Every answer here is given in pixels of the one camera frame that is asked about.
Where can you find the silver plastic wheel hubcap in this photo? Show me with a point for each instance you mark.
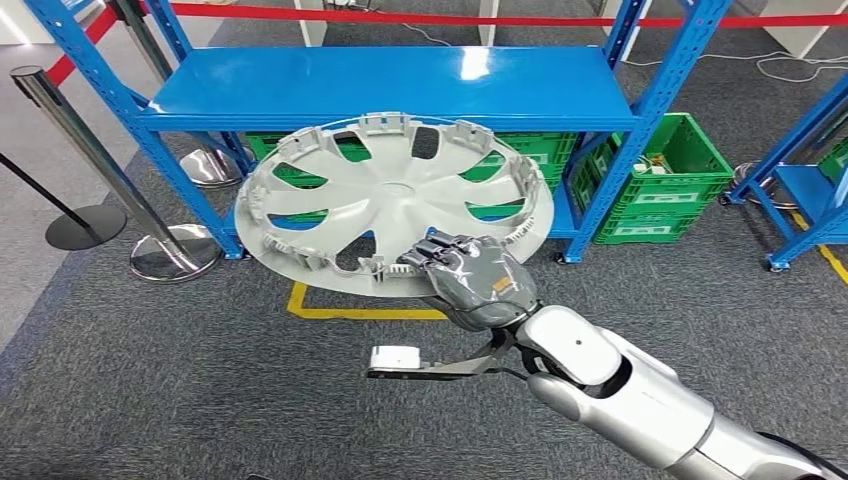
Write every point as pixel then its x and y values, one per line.
pixel 391 205

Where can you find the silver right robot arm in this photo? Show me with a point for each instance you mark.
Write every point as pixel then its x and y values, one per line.
pixel 636 397

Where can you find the blue metal shelf rack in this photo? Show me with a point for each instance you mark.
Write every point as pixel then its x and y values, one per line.
pixel 802 185
pixel 371 83

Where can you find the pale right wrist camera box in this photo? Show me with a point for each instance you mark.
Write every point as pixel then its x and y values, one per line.
pixel 395 358

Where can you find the black barrier stanchion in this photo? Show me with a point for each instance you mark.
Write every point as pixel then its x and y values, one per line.
pixel 86 228

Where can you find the chrome barrier stanchion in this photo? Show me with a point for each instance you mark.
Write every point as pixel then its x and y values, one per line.
pixel 762 189
pixel 172 255
pixel 212 169

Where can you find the green plastic crate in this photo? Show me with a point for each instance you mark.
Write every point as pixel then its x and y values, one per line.
pixel 649 228
pixel 265 142
pixel 543 147
pixel 836 159
pixel 298 216
pixel 682 172
pixel 490 210

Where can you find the red barrier belt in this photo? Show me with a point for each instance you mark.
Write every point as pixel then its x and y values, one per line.
pixel 79 50
pixel 530 20

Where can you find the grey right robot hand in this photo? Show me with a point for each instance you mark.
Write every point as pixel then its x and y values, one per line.
pixel 484 285

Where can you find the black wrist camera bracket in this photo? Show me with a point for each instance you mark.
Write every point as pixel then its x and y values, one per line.
pixel 457 370

